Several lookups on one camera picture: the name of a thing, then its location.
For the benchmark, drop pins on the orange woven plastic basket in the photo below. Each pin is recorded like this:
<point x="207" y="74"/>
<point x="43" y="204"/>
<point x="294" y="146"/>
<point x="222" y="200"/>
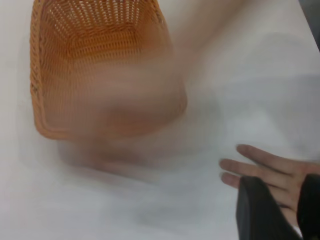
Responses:
<point x="75" y="37"/>

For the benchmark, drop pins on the bare human hand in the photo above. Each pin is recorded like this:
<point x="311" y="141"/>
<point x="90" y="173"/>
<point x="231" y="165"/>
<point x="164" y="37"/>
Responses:
<point x="130" y="105"/>
<point x="285" y="175"/>

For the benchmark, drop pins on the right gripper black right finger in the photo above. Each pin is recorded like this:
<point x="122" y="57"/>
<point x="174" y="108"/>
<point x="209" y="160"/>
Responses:
<point x="311" y="205"/>

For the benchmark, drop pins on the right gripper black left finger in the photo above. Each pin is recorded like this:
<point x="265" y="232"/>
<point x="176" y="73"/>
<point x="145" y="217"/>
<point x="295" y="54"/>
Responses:
<point x="257" y="215"/>

